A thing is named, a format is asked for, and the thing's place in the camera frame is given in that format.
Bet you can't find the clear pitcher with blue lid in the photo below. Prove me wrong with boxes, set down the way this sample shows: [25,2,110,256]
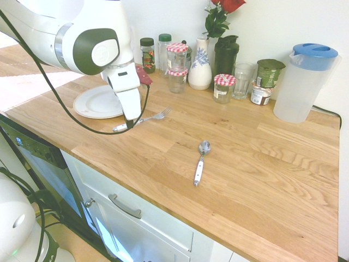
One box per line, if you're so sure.
[273,43,342,124]

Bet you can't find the spice jar green lid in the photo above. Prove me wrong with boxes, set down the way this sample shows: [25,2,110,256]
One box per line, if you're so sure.
[140,37,156,74]

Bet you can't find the dark green shaker bottle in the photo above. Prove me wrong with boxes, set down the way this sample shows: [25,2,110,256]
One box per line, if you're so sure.
[213,34,240,82]

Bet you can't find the white-handled steel spoon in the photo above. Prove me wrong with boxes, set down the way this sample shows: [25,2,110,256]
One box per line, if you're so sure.
[193,140,212,187]

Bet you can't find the white gold-rimmed dinner plate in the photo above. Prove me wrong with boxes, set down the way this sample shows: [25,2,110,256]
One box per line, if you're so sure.
[73,84,142,120]

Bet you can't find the white-handled steel fork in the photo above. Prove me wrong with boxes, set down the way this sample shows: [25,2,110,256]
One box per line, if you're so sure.
[112,106,173,133]

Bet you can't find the black power cable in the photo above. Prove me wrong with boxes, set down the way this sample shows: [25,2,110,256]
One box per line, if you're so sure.
[312,105,343,129]

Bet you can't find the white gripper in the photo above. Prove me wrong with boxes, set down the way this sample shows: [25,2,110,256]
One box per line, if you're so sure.
[101,63,142,129]

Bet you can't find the white drawer with handle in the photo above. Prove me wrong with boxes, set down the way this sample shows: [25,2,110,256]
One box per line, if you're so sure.
[61,150,246,262]

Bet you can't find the white yoghurt pot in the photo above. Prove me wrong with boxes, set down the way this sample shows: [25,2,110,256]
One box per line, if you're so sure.
[250,80,273,106]

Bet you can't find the white vase with blue print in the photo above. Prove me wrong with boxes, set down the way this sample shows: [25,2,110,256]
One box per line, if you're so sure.
[188,37,213,91]

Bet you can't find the clear glass tumbler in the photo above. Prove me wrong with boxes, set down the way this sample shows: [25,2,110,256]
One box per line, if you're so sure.
[232,61,257,100]

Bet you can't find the clear bottle with green cap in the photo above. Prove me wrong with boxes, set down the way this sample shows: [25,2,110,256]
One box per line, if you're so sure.
[158,33,172,79]

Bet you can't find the tall jar red checked lid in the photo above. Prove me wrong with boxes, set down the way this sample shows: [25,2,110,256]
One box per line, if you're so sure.
[166,43,189,72]

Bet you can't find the labelled jar red checked lid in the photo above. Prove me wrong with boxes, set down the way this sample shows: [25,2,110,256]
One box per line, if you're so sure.
[213,73,237,104]

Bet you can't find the short jar red checked lid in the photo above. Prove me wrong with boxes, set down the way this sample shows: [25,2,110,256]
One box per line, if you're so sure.
[167,68,189,94]

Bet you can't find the red roses with green leaves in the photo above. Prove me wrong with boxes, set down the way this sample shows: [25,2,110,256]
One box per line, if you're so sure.
[203,0,246,40]

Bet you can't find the silver drawer handle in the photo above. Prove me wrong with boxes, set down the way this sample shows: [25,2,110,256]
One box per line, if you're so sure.
[108,193,142,220]

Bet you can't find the red wrist camera mount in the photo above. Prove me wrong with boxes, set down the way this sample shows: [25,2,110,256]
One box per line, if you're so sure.
[135,64,153,87]

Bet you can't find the green plastic pot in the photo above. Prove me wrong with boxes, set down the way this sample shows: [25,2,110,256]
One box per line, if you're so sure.
[256,58,286,88]

